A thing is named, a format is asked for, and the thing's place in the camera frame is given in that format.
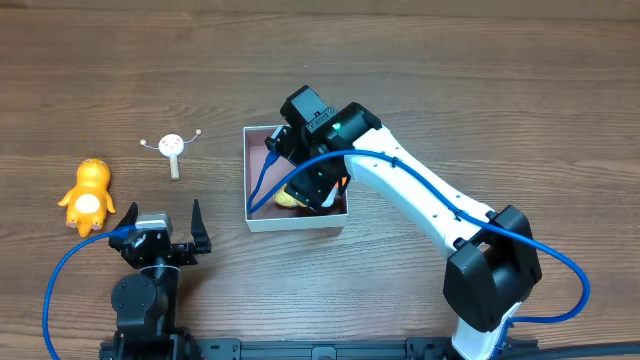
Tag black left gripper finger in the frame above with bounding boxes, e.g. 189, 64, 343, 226
191, 199, 212, 254
114, 202, 139, 234

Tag white and yellow duck plush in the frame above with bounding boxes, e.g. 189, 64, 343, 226
273, 174, 349, 209

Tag orange bear figure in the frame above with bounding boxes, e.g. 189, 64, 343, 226
58, 159, 116, 237

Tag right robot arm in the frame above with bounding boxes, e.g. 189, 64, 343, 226
265, 86, 541, 359

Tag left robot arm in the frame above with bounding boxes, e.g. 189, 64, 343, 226
99, 201, 212, 360

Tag white rattle drum toy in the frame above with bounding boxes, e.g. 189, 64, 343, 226
139, 129, 202, 181

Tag left blue cable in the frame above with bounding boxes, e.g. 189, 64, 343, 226
42, 224, 137, 360

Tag blue cable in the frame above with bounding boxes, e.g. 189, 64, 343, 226
245, 148, 592, 360
42, 224, 137, 360

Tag right blue cable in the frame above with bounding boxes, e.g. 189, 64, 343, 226
245, 148, 592, 360

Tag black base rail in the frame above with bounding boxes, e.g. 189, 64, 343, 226
98, 338, 640, 360

